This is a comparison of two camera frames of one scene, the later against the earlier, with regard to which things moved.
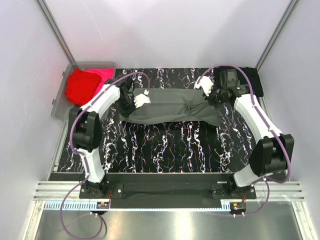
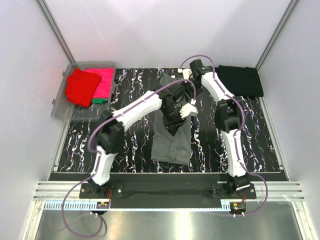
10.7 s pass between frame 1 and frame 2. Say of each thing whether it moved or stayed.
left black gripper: moved
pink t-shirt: stayed
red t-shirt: stayed
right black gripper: moved
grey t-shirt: moved
